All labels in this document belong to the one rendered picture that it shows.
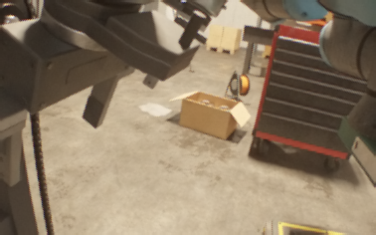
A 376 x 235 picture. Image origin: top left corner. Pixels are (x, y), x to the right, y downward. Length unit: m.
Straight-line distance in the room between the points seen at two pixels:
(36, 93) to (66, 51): 0.04
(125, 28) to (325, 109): 1.77
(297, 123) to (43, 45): 1.79
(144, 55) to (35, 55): 0.07
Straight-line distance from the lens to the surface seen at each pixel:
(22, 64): 0.20
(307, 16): 0.50
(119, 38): 0.18
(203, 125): 2.20
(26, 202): 0.88
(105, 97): 0.33
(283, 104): 1.86
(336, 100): 1.87
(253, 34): 4.80
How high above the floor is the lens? 0.90
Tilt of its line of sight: 21 degrees down
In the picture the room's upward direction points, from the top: 8 degrees clockwise
